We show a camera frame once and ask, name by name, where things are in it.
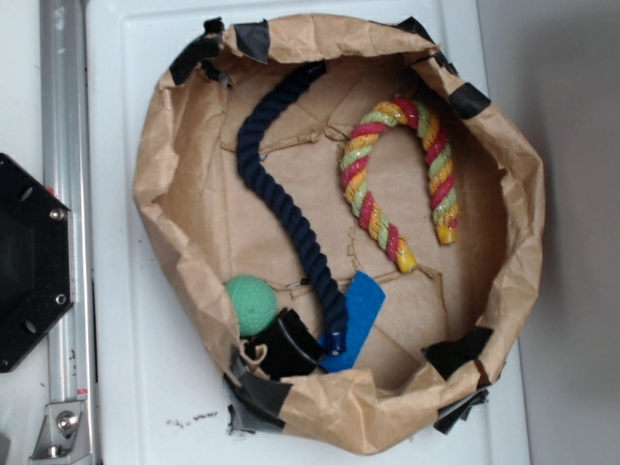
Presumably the dark blue rope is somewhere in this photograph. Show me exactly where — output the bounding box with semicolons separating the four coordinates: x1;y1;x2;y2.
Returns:
235;61;350;356

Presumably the blue sponge strip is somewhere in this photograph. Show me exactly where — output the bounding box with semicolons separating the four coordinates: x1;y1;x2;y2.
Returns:
319;271;386;372

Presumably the green dimpled ball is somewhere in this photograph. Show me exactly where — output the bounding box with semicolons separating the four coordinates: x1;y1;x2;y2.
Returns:
225;275;277;337

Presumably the black plastic block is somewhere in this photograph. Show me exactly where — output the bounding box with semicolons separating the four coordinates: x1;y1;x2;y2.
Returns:
245;308;325;380

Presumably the brown paper bag basket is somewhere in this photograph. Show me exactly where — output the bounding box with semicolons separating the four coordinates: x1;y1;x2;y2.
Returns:
133;14;544;455

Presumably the red yellow green rope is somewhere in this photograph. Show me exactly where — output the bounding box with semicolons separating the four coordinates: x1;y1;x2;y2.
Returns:
338;97;459;275

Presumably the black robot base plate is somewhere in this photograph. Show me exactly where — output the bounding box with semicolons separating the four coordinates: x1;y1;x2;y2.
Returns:
1;154;73;373

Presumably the aluminium extrusion rail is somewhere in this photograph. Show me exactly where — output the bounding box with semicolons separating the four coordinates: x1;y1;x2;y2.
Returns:
38;0;103;465

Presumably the metal corner bracket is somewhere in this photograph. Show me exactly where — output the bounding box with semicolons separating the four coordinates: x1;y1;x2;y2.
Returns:
28;400;90;464

